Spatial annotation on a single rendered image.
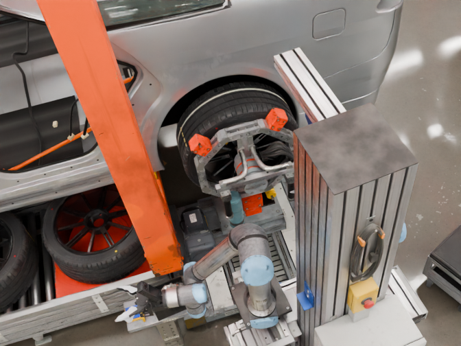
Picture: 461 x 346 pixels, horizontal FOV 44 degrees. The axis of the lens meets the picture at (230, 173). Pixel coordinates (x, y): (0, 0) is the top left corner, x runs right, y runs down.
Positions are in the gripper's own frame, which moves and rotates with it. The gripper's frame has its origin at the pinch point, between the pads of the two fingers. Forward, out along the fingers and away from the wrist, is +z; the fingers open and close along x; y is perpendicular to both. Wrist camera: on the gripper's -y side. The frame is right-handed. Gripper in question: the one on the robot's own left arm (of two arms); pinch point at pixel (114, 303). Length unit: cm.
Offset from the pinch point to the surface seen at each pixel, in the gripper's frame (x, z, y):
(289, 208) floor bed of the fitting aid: 124, -86, 100
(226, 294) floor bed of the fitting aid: 69, -37, 108
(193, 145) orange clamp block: 87, -35, 2
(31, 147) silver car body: 136, 62, 26
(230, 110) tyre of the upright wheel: 99, -57, -7
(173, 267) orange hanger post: 58, -14, 59
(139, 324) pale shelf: 37, 8, 74
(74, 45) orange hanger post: 37, -9, -91
